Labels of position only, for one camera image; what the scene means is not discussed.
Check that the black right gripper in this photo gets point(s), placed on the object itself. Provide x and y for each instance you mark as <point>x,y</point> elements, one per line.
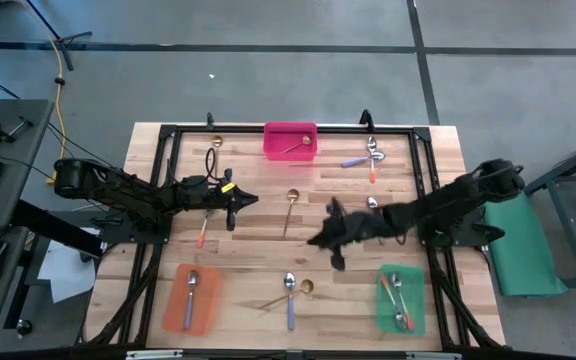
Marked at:
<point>363,227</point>

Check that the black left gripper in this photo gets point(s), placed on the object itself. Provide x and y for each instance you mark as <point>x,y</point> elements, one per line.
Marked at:
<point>215,200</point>

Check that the gold spoon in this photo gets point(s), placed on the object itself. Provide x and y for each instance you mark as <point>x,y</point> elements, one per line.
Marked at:
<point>307,286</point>
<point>217,141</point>
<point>293,195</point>
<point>307,139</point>

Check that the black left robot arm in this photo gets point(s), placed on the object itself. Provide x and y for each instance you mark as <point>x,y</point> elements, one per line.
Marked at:
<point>118,187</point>

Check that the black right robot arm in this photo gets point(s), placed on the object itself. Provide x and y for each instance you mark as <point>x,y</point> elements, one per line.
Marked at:
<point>448,200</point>

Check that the pink plastic bin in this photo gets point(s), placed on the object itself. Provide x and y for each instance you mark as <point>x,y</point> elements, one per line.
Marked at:
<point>275,150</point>

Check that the black table clamp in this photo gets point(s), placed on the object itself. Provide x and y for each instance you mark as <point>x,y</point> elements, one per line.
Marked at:
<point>210,120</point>
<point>366,119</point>

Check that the teal green plastic bin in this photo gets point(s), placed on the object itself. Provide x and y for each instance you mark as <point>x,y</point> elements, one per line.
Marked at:
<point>383,325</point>

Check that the orange plastic tray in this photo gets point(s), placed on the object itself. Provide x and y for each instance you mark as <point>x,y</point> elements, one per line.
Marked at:
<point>208,310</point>

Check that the green mat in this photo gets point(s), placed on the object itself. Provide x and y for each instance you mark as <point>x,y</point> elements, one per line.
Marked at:
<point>523,250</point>

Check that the white paper sheet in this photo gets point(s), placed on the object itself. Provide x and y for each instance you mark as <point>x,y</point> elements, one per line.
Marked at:
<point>63,270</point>

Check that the grey desk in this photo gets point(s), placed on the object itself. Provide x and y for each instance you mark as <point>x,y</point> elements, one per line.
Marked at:
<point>18,165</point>

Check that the black floor stand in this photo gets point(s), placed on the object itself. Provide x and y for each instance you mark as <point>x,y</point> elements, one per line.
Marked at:
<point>65,50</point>

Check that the black round knob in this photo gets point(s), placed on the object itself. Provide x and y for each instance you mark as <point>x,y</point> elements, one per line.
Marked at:
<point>24,327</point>

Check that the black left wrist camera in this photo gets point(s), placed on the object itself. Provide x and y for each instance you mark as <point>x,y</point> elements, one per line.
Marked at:
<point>195,184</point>

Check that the black metal table frame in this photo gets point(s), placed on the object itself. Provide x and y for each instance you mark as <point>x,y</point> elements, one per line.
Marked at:
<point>348,130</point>

